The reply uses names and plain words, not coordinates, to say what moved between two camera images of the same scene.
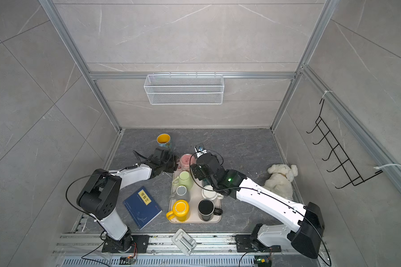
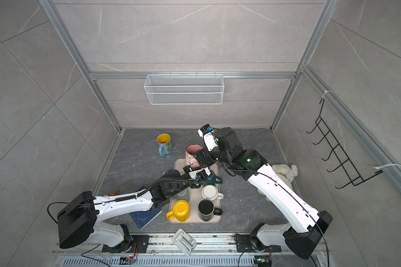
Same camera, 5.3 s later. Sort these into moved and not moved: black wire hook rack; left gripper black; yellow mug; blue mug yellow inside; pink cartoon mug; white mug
Moved: left gripper black; pink cartoon mug
Not moved: yellow mug; white mug; black wire hook rack; blue mug yellow inside
